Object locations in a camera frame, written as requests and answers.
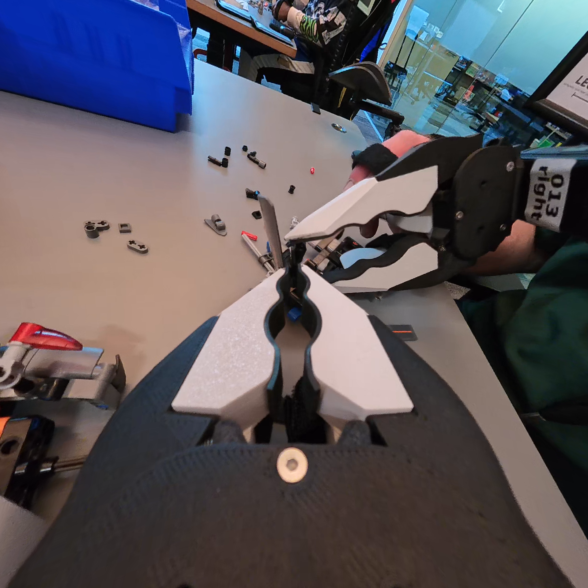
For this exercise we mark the grey lego assembly orange stripe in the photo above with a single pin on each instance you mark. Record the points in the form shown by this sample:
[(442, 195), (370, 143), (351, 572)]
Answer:
[(272, 229)]

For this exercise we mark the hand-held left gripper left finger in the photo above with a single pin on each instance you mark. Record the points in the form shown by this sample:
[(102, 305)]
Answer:
[(225, 367)]

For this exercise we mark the black framed sign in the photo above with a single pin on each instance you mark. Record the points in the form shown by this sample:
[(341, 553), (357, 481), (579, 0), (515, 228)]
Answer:
[(569, 87)]

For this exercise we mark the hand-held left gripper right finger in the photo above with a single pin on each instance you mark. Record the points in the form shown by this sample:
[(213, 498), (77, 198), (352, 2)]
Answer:
[(358, 367)]

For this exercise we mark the blue plastic bin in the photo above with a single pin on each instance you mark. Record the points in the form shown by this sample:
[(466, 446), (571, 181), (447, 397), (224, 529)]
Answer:
[(92, 59)]

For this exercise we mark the black office chair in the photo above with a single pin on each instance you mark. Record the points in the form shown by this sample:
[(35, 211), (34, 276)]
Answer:
[(363, 78)]

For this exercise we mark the round table grommet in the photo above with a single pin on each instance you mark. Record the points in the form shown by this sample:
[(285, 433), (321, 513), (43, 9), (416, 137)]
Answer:
[(339, 128)]

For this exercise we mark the person's right hand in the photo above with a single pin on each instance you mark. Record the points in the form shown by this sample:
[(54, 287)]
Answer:
[(406, 140)]

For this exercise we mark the lego car chassis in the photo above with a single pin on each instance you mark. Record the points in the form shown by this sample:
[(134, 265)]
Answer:
[(55, 358)]

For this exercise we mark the black lego tile red stripe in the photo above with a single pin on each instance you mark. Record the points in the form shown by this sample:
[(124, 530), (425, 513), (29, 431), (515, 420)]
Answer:
[(404, 331)]

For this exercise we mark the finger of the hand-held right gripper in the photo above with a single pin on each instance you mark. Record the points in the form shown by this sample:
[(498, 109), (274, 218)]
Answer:
[(367, 202), (404, 268)]

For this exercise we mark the small black lego panel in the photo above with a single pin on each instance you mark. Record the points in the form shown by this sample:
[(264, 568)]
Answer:
[(295, 262)]

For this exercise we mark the scattered small lego pieces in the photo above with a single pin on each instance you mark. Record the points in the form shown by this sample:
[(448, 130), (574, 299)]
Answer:
[(216, 225)]

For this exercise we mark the wooden top desk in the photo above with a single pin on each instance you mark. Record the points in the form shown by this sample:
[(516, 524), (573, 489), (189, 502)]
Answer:
[(229, 23)]

